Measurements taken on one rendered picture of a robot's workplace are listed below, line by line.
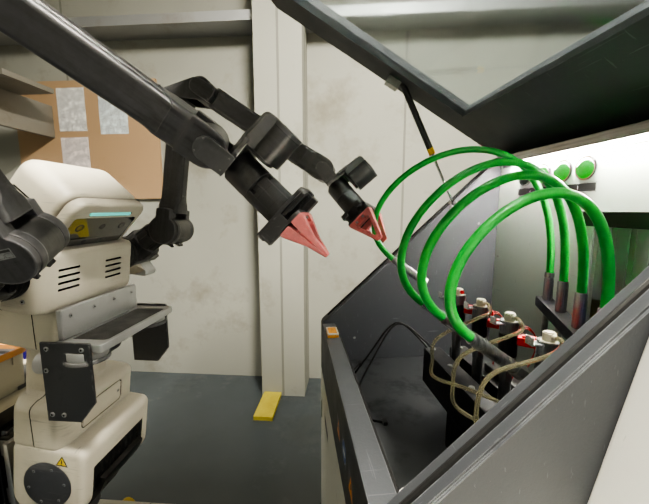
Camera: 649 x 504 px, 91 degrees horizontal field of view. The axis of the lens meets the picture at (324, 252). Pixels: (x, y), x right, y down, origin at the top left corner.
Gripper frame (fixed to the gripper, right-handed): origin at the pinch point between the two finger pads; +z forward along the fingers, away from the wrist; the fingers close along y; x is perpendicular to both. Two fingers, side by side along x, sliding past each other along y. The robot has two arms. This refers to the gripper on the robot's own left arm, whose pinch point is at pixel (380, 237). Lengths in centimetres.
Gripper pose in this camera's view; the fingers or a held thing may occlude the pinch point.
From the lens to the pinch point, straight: 78.6
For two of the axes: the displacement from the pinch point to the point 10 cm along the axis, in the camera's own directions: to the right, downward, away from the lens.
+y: 5.6, 1.1, 8.2
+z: 5.2, 7.2, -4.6
